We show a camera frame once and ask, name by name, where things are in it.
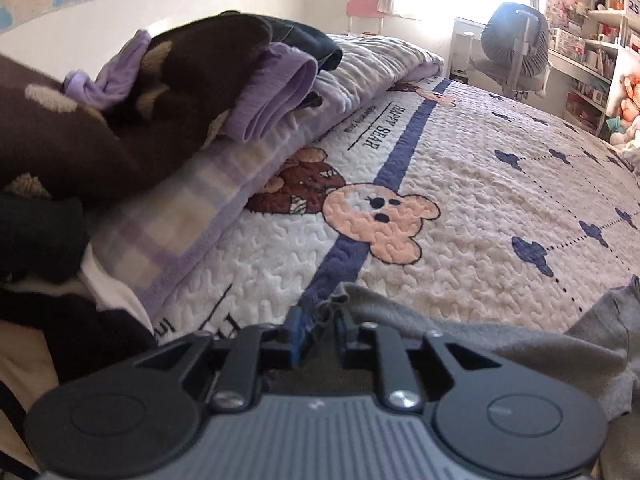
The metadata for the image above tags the white cabinet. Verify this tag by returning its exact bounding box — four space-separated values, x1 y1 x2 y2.
452 16 483 83

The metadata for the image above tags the white cloth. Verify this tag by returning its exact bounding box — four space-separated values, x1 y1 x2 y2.
82 250 153 331

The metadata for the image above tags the white shelf unit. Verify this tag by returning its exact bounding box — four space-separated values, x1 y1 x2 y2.
545 0 640 136

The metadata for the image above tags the black and white garment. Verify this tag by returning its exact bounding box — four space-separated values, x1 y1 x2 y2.
0 275 156 381

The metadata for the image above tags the purple garment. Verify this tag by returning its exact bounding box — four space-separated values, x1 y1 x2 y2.
65 30 321 143

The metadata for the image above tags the grey long-sleeved top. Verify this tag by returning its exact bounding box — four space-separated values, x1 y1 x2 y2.
300 275 640 421

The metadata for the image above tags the white plush toy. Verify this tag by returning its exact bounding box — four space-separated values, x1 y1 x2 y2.
610 115 640 148

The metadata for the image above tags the white desk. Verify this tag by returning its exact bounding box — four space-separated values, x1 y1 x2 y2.
547 47 616 136

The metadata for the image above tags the grey office chair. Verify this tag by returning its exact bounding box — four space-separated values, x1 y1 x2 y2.
472 1 551 101

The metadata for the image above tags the dark green garment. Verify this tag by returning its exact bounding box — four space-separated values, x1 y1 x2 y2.
0 195 91 281

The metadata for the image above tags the folded plaid quilt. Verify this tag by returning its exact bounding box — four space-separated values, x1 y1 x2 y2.
87 34 446 301

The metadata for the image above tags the quilted bedspread with blue patches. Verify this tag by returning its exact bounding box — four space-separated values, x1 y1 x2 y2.
150 77 640 341

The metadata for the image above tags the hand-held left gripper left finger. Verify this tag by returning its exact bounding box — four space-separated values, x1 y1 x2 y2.
135 306 307 413

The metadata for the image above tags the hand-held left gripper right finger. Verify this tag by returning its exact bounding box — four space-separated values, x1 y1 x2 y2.
332 309 502 413

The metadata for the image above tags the pink chair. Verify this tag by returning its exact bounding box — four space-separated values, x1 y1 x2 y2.
346 0 385 36

